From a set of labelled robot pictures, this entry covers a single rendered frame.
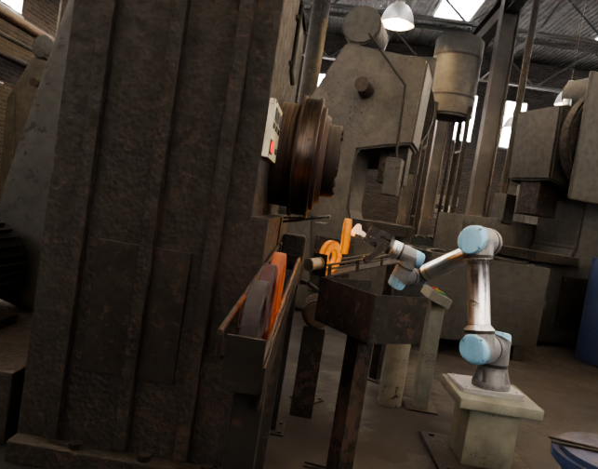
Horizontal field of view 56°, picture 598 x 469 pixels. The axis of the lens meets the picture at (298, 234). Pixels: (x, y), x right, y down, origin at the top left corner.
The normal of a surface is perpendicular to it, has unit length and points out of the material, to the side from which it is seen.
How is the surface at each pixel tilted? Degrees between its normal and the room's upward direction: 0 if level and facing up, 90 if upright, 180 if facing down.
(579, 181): 90
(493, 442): 90
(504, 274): 90
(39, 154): 90
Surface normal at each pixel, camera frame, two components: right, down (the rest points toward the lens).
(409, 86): -0.29, 0.00
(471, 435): -0.02, 0.05
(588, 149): 0.29, 0.10
